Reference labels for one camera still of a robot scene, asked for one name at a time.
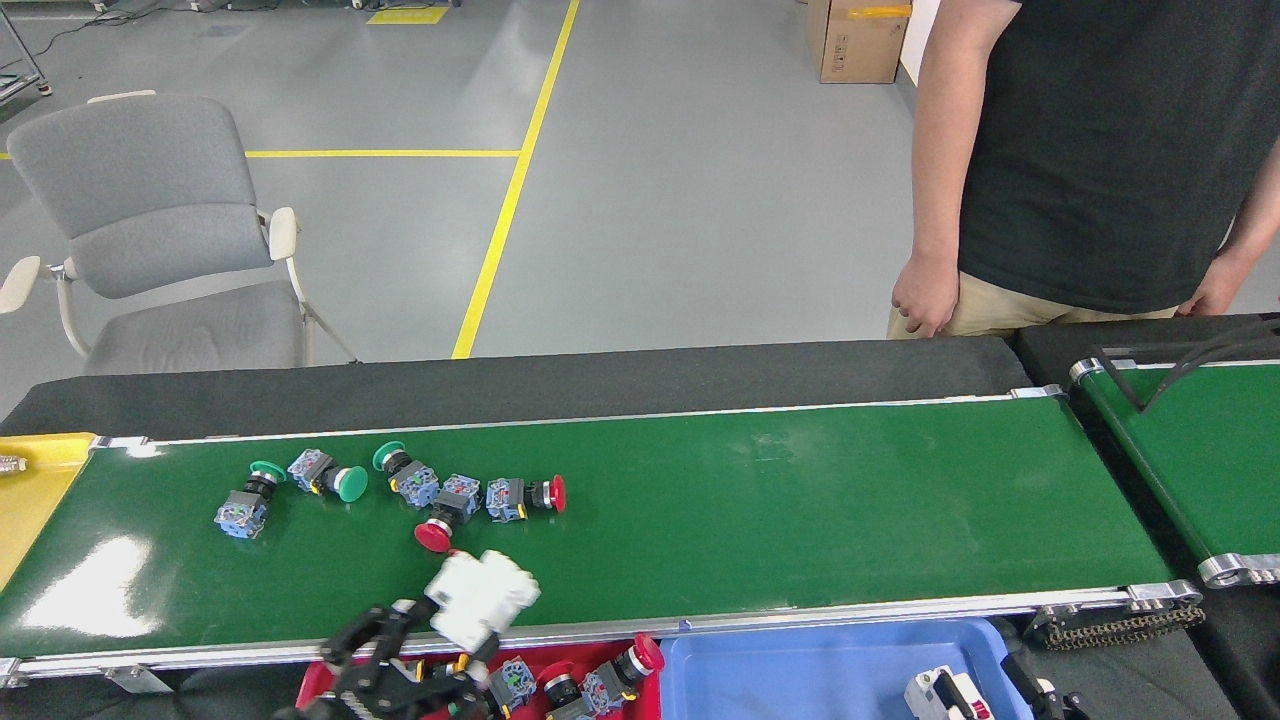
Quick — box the white circuit breaker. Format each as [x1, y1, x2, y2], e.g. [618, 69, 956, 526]
[904, 665, 1001, 720]
[424, 549, 542, 653]

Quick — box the metal equipment frame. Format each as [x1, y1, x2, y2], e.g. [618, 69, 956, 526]
[190, 0, 366, 13]

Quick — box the short green conveyor belt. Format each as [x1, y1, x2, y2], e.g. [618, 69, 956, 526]
[1068, 355, 1280, 589]

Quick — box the metal wheeled rack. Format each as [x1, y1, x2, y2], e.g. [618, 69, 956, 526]
[0, 5, 53, 101]

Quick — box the long green conveyor belt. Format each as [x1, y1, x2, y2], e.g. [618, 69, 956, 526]
[0, 383, 1206, 691]

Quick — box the brown cardboard box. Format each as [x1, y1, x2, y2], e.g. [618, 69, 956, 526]
[806, 0, 913, 85]

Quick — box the person's left hand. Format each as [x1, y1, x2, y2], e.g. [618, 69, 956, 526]
[1177, 252, 1248, 319]

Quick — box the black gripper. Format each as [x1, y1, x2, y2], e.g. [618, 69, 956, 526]
[275, 598, 503, 720]

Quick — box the blue plastic tray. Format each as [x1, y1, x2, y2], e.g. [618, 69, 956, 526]
[658, 617, 1011, 720]

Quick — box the black cable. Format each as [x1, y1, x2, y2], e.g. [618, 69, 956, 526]
[1090, 318, 1280, 413]

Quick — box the red plastic tray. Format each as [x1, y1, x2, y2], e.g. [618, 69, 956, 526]
[295, 640, 663, 720]

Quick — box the grey padded chair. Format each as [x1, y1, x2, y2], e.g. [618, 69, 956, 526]
[0, 90, 359, 376]

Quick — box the person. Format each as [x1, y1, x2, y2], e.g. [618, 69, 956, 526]
[887, 0, 1280, 339]

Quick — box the black drive chain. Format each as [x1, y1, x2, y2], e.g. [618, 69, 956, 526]
[1025, 600, 1208, 651]

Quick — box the yellow plastic bin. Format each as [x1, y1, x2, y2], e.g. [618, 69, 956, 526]
[0, 432, 98, 591]

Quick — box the person's right hand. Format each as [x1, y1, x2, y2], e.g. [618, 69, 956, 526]
[890, 250, 961, 339]

